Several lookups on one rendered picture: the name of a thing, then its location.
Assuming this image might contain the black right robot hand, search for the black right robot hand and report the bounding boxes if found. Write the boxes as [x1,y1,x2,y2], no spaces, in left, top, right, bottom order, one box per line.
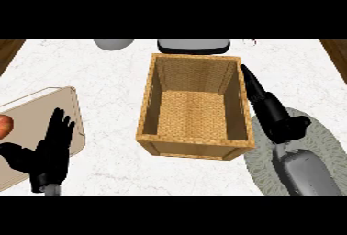
[238,63,312,145]

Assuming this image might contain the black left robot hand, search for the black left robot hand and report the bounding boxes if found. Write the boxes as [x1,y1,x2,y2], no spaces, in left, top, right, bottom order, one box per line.
[0,107,76,194]

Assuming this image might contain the wicker basket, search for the wicker basket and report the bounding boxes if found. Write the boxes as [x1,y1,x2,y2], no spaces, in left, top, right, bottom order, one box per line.
[135,52,255,162]

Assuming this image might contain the beige cutting board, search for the beige cutting board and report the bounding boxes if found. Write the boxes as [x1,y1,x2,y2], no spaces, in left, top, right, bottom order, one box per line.
[0,85,86,193]

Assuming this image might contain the red apple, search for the red apple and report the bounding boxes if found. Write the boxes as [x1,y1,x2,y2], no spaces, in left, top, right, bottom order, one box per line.
[0,114,14,140]

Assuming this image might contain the dark grey appliance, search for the dark grey appliance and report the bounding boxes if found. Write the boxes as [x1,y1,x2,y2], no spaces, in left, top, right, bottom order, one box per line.
[156,39,231,56]

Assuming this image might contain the grey round bowl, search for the grey round bowl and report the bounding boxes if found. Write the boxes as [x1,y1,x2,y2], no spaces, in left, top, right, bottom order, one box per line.
[91,39,135,51]

